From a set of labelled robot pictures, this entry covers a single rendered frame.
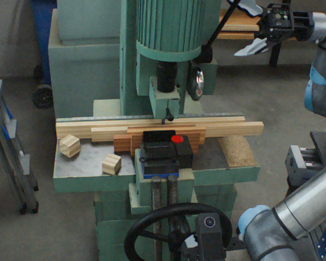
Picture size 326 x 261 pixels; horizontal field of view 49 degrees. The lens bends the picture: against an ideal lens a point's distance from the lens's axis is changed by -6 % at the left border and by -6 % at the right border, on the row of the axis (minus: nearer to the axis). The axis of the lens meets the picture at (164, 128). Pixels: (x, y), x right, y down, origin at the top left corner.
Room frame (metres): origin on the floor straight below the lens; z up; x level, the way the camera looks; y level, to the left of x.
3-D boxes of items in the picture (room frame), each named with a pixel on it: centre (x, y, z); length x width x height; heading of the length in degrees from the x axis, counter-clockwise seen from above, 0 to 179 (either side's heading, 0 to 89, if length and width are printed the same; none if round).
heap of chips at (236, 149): (0.91, -0.23, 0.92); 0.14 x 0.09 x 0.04; 11
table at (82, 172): (0.84, 0.01, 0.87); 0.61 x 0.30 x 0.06; 101
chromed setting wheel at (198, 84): (1.10, -0.09, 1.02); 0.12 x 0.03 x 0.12; 11
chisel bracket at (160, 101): (0.97, 0.01, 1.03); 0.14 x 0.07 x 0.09; 11
